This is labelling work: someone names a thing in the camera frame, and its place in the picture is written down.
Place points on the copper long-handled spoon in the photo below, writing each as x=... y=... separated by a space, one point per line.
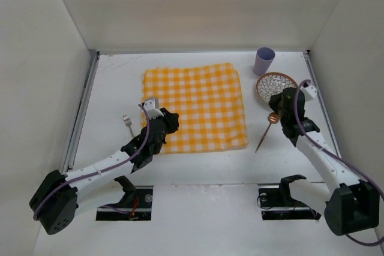
x=273 y=118

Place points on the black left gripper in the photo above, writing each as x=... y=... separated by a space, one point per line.
x=167 y=120

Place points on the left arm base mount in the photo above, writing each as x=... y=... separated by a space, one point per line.
x=134 y=205

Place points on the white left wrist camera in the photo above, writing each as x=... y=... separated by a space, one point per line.
x=151 y=105

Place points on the aluminium frame rail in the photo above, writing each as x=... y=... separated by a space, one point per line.
x=307 y=58
x=70 y=154

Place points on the right aluminium frame rail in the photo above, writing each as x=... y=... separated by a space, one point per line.
x=307 y=58

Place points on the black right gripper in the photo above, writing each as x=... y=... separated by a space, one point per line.
x=282 y=106

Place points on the patterned ceramic plate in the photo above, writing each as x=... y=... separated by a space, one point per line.
x=273 y=83

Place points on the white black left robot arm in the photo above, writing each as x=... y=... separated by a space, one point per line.
x=57 y=200

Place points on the left aluminium frame rail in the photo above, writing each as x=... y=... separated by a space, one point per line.
x=70 y=154

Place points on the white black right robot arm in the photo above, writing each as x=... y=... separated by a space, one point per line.
x=350 y=203

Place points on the silver metal fork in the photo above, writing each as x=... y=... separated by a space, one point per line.
x=128 y=124

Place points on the yellow white checkered cloth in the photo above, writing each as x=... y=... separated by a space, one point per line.
x=209 y=103

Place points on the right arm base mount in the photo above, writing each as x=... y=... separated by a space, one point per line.
x=277 y=204

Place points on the lavender plastic cup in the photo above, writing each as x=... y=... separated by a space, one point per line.
x=264 y=58

